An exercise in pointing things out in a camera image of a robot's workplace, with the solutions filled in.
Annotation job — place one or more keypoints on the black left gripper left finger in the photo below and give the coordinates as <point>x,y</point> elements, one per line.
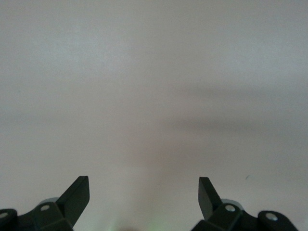
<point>72,202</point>

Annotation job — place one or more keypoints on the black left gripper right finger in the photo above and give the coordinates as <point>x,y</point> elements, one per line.
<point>207,197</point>

